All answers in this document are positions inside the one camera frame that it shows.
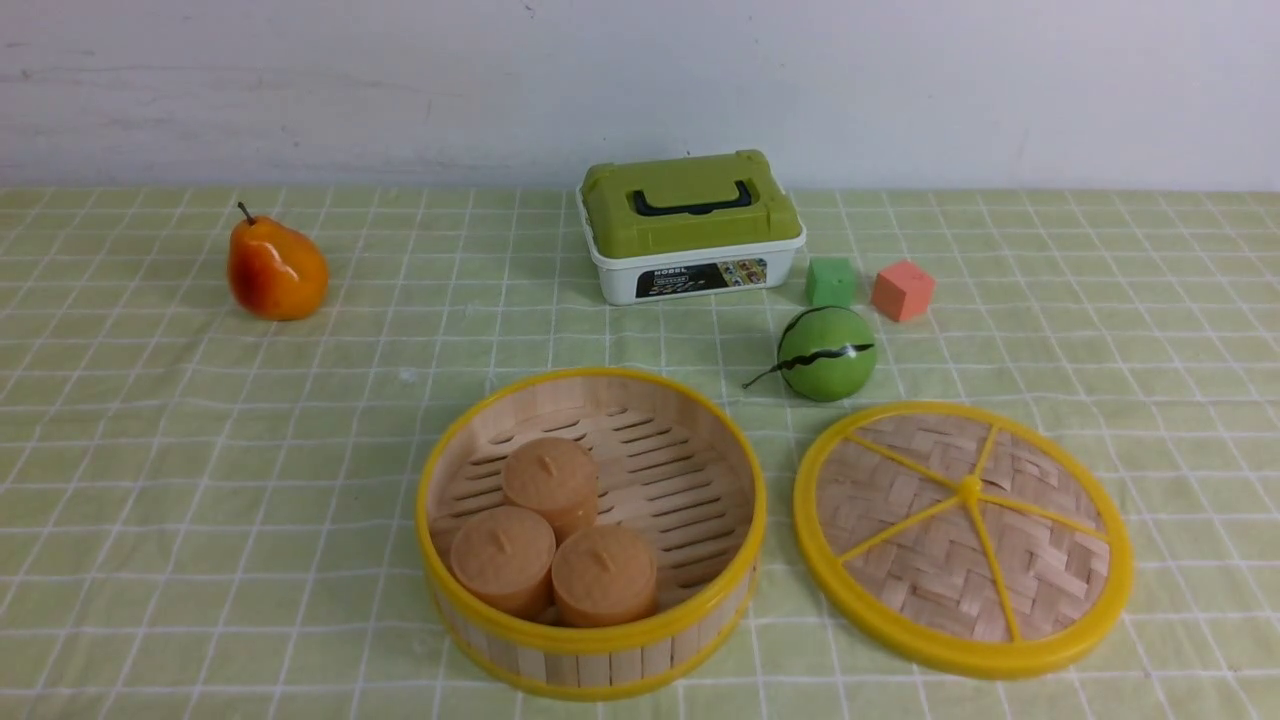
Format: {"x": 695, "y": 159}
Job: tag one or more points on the yellow woven steamer lid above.
{"x": 962, "y": 540}

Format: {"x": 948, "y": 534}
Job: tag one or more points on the bamboo steamer basket yellow rim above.
{"x": 672, "y": 466}

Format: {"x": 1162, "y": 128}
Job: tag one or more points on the green lidded storage box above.
{"x": 688, "y": 226}

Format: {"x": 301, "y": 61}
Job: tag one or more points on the orange bun back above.
{"x": 557, "y": 479}

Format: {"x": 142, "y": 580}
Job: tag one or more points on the orange bun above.
{"x": 604, "y": 576}
{"x": 502, "y": 557}
{"x": 557, "y": 479}

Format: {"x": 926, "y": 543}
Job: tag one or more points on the green toy watermelon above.
{"x": 825, "y": 353}

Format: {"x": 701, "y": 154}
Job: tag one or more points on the green foam cube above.
{"x": 830, "y": 281}

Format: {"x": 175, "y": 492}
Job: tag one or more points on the orange bun front right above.
{"x": 604, "y": 576}

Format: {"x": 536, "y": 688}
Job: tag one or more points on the orange bun front left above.
{"x": 502, "y": 557}

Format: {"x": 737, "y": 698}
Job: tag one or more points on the pink foam cube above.
{"x": 902, "y": 291}

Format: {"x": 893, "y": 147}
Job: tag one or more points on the orange toy pear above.
{"x": 274, "y": 271}

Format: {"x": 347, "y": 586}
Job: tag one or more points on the green checkered tablecloth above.
{"x": 208, "y": 515}

